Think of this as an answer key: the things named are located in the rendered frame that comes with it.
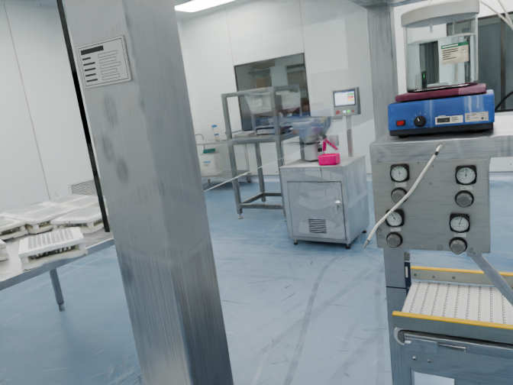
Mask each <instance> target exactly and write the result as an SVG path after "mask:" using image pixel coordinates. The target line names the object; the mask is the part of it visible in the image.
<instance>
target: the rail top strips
mask: <svg viewBox="0 0 513 385"><path fill-rule="evenodd" d="M411 269H416V270H438V271H449V272H460V273H481V274H484V273H483V271H482V270H462V269H450V268H439V267H416V266H411ZM499 273H500V274H501V275H503V276H513V273H508V272H499ZM392 315H397V316H404V317H410V318H417V319H429V320H435V321H442V322H454V323H460V324H467V325H479V326H485V327H493V328H504V329H511V330H513V325H508V324H502V323H494V322H482V321H475V320H469V319H456V318H449V317H443V316H435V315H423V314H416V313H410V312H396V311H393V314H392Z"/></svg>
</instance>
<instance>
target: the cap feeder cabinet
mask: <svg viewBox="0 0 513 385"><path fill-rule="evenodd" d="M365 158H366V155H365V154H354V156H353V157H349V156H348V155H340V163H338V164H336V165H327V166H320V165H319V161H318V160H313V161H312V162H309V161H310V160H305V158H304V157H303V158H301V159H299V160H296V161H293V162H291V163H288V164H286V165H284V166H282V167H280V171H281V176H282V188H283V195H284V202H285V209H286V221H287V228H288V235H289V237H290V239H295V243H294V245H297V244H298V242H296V240H305V241H324V242H334V243H345V244H347V246H346V249H350V247H349V246H348V244H350V243H351V242H352V241H353V240H354V239H355V238H356V237H357V236H358V235H359V234H360V233H361V232H362V233H366V231H365V229H366V228H367V227H368V226H369V223H370V220H369V200H368V190H367V179H366V159H365Z"/></svg>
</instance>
